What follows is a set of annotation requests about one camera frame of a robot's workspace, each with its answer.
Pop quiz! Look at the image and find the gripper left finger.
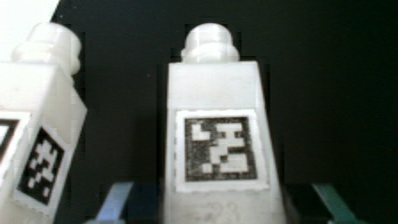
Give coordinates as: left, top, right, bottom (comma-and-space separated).
83, 182, 133, 224

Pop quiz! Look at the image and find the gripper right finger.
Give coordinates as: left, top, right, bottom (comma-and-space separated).
312, 183, 368, 224

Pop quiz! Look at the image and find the white leg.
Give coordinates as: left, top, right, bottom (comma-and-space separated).
163, 23, 288, 224
0, 23, 87, 224

